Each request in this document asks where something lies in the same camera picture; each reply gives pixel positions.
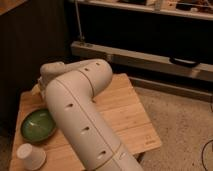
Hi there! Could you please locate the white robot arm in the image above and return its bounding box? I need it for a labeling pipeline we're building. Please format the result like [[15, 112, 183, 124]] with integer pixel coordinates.
[[39, 59, 143, 171]]

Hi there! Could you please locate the black floor cable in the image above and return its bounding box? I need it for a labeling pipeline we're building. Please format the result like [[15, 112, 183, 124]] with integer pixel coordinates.
[[201, 139, 213, 171]]

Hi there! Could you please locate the white paper cup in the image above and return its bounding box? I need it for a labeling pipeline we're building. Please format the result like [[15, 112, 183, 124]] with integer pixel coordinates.
[[16, 143, 46, 171]]

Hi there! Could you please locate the black handle strap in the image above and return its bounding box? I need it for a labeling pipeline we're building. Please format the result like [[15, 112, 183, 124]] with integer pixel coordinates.
[[168, 56, 201, 69]]

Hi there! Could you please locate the green ceramic bowl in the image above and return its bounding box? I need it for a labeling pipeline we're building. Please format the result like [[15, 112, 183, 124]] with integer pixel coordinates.
[[20, 108, 56, 143]]

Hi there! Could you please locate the wooden folding table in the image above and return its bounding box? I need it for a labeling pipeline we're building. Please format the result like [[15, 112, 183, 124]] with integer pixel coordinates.
[[9, 74, 162, 171]]

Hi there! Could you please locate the metal shelf rack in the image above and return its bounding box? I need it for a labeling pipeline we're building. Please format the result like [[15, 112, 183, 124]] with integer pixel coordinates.
[[67, 0, 213, 101]]

